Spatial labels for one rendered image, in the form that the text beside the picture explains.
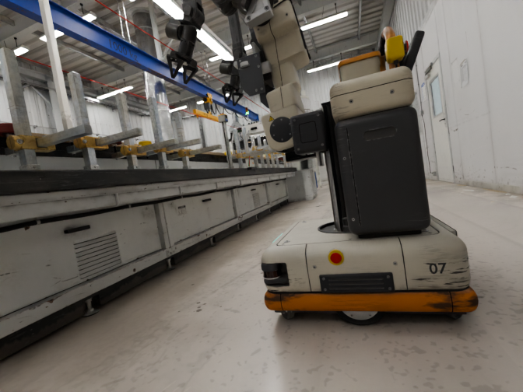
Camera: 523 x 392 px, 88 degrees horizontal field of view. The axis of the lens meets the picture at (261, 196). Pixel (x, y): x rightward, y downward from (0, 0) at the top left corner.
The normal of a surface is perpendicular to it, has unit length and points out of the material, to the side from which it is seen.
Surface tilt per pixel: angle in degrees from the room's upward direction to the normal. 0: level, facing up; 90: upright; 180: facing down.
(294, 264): 90
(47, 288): 90
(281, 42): 90
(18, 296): 90
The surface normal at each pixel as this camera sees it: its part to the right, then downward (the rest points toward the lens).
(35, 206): 0.93, -0.13
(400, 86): -0.32, 0.10
